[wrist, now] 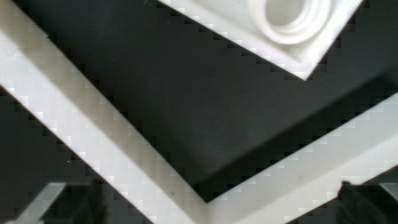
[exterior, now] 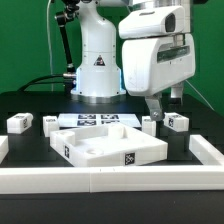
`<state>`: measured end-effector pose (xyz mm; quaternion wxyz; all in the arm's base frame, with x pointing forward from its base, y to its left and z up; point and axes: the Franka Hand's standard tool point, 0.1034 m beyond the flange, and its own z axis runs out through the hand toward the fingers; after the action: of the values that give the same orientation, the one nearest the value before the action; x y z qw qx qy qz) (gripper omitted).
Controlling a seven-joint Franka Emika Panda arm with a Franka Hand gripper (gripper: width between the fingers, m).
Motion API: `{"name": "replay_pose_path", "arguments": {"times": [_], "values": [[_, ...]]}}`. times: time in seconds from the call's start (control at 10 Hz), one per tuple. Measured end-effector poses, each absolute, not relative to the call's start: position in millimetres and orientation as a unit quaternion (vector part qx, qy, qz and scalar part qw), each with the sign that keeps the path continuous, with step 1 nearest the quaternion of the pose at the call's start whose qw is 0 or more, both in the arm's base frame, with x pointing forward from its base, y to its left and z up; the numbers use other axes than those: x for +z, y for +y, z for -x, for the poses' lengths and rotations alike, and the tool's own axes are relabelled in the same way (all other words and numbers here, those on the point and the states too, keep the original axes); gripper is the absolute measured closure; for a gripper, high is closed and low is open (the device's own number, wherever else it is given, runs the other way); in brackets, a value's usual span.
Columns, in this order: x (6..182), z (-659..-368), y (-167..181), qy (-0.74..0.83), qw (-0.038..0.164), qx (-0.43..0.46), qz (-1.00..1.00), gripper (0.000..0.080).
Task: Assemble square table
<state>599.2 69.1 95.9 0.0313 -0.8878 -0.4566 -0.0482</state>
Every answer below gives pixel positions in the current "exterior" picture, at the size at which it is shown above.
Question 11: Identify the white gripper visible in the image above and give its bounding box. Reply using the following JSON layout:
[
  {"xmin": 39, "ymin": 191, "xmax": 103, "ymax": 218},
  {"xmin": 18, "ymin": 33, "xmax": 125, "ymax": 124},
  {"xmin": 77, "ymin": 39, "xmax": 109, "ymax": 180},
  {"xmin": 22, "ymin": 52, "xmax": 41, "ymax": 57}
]
[{"xmin": 122, "ymin": 34, "xmax": 195, "ymax": 121}]

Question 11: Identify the white square table top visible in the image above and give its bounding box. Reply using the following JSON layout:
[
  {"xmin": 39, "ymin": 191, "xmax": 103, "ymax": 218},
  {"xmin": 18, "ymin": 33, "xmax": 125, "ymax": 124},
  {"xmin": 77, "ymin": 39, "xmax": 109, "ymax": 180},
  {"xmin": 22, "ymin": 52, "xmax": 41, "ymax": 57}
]
[{"xmin": 50, "ymin": 124, "xmax": 168, "ymax": 167}]

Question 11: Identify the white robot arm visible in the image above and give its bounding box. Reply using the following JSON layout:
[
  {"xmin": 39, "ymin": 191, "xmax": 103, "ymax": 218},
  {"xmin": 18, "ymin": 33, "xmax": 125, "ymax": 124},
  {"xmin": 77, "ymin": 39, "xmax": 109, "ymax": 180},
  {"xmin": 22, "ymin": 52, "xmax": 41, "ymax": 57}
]
[{"xmin": 71, "ymin": 0, "xmax": 195, "ymax": 121}]

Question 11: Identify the white U-shaped fence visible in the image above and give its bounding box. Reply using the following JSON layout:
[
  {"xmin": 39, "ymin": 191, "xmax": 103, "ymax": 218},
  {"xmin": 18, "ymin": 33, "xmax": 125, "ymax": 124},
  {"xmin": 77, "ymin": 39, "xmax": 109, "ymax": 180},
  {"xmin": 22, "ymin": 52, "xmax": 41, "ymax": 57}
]
[{"xmin": 0, "ymin": 134, "xmax": 224, "ymax": 195}]

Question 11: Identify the white sheet with tags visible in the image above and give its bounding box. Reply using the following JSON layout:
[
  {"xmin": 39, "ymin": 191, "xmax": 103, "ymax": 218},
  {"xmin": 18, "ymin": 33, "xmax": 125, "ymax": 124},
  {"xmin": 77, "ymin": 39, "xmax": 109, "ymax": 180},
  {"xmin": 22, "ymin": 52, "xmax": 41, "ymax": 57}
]
[{"xmin": 58, "ymin": 113, "xmax": 141, "ymax": 128}]

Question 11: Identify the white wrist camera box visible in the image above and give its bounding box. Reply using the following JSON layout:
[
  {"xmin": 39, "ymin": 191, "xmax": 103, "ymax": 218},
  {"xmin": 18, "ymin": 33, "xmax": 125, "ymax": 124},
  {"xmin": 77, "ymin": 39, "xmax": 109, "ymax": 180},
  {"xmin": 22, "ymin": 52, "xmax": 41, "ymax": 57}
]
[{"xmin": 119, "ymin": 6, "xmax": 185, "ymax": 39}]

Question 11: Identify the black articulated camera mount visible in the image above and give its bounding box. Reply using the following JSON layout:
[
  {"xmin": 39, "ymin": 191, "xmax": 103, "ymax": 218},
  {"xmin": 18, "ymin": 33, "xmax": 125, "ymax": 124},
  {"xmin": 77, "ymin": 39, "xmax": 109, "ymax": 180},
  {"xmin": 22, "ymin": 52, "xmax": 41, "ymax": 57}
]
[{"xmin": 55, "ymin": 0, "xmax": 80, "ymax": 93}]

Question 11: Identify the black cable bundle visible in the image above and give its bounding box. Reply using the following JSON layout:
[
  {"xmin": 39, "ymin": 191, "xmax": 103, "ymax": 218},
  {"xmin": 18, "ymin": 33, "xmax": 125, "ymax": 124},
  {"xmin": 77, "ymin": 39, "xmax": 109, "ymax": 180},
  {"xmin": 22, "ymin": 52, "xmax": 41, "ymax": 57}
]
[{"xmin": 18, "ymin": 74, "xmax": 68, "ymax": 92}]

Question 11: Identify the thin white cable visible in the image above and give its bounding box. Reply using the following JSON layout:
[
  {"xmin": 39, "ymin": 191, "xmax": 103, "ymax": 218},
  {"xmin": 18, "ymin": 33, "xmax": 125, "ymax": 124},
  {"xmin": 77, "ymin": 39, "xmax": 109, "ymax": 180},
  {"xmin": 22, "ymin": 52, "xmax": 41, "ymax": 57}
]
[{"xmin": 46, "ymin": 0, "xmax": 55, "ymax": 92}]

